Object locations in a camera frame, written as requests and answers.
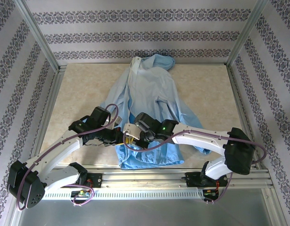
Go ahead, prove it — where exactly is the light blue zip jacket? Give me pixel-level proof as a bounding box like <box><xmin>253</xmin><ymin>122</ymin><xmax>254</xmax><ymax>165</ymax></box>
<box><xmin>99</xmin><ymin>53</ymin><xmax>212</xmax><ymax>170</ymax></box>

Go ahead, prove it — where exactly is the left electronics board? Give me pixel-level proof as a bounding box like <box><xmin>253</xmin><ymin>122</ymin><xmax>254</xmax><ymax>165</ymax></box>
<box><xmin>71</xmin><ymin>189</ymin><xmax>93</xmax><ymax>198</ymax></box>

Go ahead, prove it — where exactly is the electronics board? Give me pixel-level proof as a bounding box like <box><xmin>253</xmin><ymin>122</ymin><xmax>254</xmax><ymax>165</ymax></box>
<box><xmin>71</xmin><ymin>189</ymin><xmax>93</xmax><ymax>198</ymax></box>
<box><xmin>202</xmin><ymin>188</ymin><xmax>218</xmax><ymax>197</ymax></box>

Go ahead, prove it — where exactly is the grey sheet metal panel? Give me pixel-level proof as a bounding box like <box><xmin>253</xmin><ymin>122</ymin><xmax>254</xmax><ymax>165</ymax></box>
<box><xmin>10</xmin><ymin>188</ymin><xmax>280</xmax><ymax>226</ymax></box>

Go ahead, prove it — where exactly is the right electronics board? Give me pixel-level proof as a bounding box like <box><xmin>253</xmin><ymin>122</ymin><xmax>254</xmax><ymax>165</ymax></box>
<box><xmin>202</xmin><ymin>188</ymin><xmax>218</xmax><ymax>197</ymax></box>

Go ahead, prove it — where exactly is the aluminium mounting rail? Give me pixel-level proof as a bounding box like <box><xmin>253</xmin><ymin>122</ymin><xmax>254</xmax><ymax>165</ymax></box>
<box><xmin>44</xmin><ymin>168</ymin><xmax>271</xmax><ymax>189</ymax></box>

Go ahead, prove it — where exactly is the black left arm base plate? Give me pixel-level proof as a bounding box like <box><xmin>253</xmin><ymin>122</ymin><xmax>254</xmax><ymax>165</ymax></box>
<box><xmin>78</xmin><ymin>173</ymin><xmax>103</xmax><ymax>189</ymax></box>

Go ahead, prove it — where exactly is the aluminium table side rail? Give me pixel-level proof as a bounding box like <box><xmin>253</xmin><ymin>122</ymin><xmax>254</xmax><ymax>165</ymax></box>
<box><xmin>226</xmin><ymin>65</ymin><xmax>264</xmax><ymax>170</ymax></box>
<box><xmin>30</xmin><ymin>70</ymin><xmax>64</xmax><ymax>163</ymax></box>

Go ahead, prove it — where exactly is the white slotted cable duct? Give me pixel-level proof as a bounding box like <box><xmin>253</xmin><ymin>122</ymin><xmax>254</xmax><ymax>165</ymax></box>
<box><xmin>42</xmin><ymin>187</ymin><xmax>205</xmax><ymax>200</ymax></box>

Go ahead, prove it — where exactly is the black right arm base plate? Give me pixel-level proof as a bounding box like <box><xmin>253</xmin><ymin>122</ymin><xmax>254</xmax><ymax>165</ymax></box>
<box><xmin>186</xmin><ymin>171</ymin><xmax>232</xmax><ymax>188</ymax></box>

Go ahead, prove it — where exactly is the aluminium frame post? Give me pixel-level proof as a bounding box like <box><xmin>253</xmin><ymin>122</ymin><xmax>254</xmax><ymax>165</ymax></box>
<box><xmin>14</xmin><ymin>0</ymin><xmax>60</xmax><ymax>73</ymax></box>
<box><xmin>226</xmin><ymin>0</ymin><xmax>272</xmax><ymax>67</ymax></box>

